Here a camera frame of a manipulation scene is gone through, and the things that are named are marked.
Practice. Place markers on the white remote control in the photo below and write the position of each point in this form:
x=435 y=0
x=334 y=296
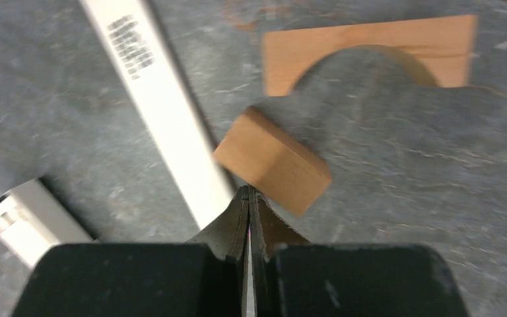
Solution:
x=32 y=221

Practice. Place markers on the white remote battery cover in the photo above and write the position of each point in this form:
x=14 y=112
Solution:
x=149 y=71

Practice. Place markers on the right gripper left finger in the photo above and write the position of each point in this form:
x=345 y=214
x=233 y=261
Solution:
x=205 y=276

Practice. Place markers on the arched wooden block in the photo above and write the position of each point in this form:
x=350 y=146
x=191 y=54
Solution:
x=434 y=52

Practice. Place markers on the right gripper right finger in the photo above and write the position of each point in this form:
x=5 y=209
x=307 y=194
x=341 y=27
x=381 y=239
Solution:
x=295 y=277

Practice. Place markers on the rectangular wooden block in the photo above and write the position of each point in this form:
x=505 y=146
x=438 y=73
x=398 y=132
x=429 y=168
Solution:
x=266 y=157

